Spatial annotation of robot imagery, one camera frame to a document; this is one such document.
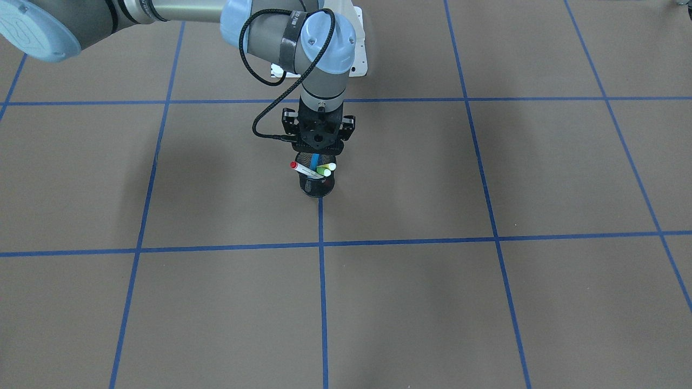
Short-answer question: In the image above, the blue highlighter pen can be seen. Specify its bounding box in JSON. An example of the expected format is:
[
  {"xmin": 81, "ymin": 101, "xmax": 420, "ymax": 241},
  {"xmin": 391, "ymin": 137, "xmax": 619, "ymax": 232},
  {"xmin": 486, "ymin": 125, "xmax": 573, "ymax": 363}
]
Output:
[{"xmin": 309, "ymin": 153, "xmax": 321, "ymax": 172}]

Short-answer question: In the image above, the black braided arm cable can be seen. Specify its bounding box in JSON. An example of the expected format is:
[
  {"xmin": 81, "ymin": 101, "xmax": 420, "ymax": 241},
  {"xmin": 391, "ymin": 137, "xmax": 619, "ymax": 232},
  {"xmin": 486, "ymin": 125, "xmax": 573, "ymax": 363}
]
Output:
[{"xmin": 239, "ymin": 8, "xmax": 336, "ymax": 142}]

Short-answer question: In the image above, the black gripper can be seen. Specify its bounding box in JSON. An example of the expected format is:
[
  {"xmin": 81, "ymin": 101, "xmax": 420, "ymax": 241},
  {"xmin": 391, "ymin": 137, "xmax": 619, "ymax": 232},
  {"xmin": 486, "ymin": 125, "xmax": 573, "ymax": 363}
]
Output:
[{"xmin": 281, "ymin": 105, "xmax": 356, "ymax": 153}]

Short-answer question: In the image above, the black mesh pen cup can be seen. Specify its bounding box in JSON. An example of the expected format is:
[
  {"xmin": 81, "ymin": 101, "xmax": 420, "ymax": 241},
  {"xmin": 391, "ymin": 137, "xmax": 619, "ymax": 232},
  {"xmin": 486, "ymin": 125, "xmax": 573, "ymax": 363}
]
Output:
[{"xmin": 295, "ymin": 152, "xmax": 337, "ymax": 198}]

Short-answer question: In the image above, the white marker red cap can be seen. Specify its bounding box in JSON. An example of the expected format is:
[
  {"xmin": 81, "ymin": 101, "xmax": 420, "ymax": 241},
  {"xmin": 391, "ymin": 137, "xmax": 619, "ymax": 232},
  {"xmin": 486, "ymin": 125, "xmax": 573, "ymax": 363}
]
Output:
[{"xmin": 290, "ymin": 162, "xmax": 324, "ymax": 179}]

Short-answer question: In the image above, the yellow highlighter pen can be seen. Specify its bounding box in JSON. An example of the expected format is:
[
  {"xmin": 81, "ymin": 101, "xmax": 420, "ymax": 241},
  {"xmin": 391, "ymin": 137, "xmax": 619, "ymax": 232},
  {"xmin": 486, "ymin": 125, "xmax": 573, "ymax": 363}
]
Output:
[{"xmin": 318, "ymin": 163, "xmax": 337, "ymax": 171}]

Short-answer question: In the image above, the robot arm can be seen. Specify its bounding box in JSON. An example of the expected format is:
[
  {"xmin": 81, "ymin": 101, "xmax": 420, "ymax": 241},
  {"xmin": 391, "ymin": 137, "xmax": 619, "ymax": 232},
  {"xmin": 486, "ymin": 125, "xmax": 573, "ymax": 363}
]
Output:
[{"xmin": 1, "ymin": 1, "xmax": 357, "ymax": 156}]

